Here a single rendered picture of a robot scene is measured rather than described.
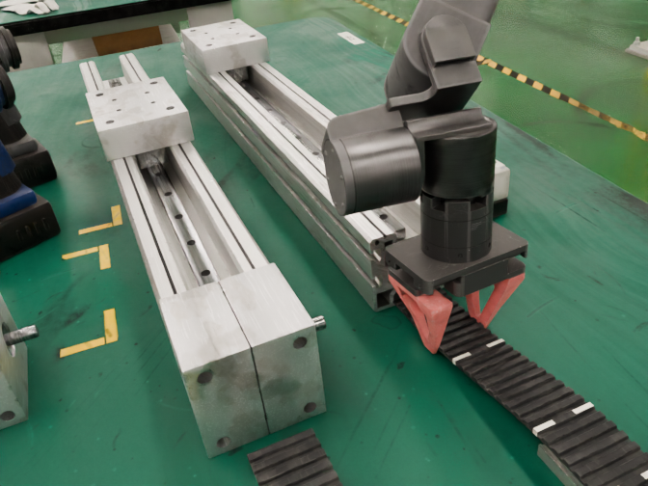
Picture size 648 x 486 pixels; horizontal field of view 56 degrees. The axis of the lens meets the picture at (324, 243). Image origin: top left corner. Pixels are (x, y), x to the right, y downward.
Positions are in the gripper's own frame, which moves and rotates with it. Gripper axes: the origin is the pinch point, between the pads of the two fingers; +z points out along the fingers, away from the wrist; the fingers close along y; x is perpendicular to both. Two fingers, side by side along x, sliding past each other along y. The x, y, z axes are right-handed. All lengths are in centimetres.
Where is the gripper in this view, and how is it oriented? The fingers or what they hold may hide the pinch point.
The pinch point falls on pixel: (454, 332)
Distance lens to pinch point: 56.5
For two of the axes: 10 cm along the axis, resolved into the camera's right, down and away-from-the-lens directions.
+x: 4.5, 4.1, -8.0
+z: 1.0, 8.6, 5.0
